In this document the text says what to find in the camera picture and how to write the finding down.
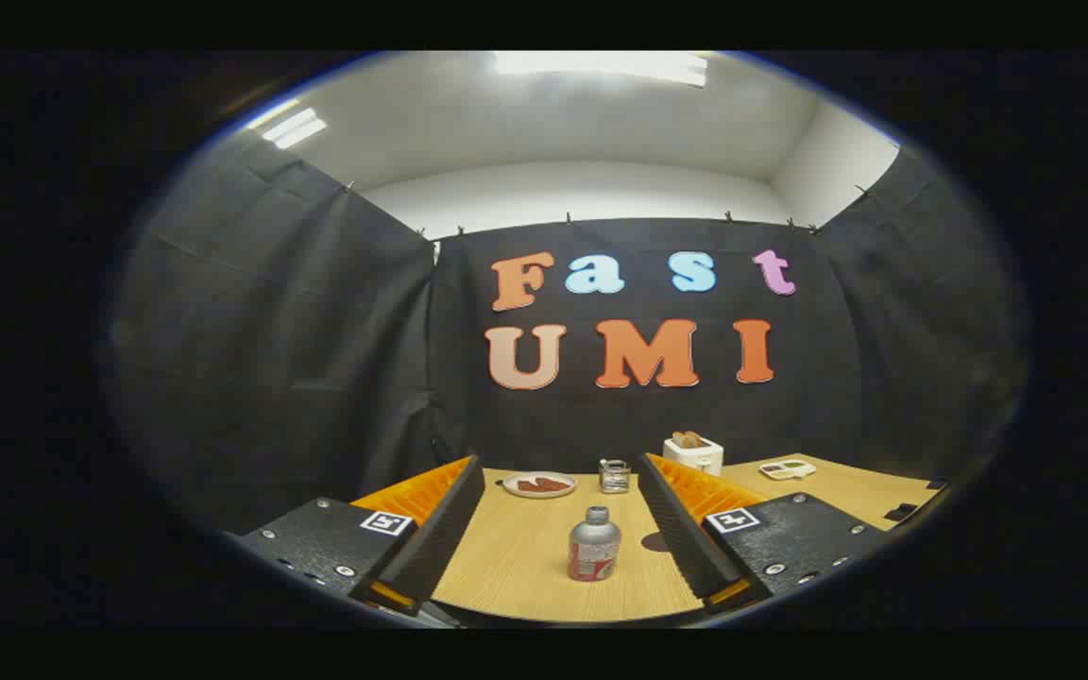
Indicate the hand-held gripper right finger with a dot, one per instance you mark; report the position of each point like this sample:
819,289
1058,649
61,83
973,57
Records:
681,529

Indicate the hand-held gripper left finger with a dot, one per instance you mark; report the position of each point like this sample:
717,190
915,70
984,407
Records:
445,515

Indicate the dark brown round coaster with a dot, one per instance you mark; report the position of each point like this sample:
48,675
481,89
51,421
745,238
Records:
656,542

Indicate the silver bottle with red label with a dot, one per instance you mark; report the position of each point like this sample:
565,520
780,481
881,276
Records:
593,543

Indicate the white toaster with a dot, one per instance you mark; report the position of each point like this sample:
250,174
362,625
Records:
695,460

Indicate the white round plate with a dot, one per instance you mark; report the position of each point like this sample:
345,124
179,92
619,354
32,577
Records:
511,485

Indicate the toast slices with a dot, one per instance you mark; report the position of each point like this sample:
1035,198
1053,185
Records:
688,439

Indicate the wooden table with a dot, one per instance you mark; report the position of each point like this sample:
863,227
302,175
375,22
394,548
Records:
525,557

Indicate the red food slices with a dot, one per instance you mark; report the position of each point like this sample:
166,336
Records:
544,485

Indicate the white divided tray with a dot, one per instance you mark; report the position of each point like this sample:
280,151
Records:
787,469

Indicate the small ceiling light panel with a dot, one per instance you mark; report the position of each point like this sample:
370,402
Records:
294,127

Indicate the large ceiling light panel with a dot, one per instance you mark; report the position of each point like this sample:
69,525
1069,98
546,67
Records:
601,66

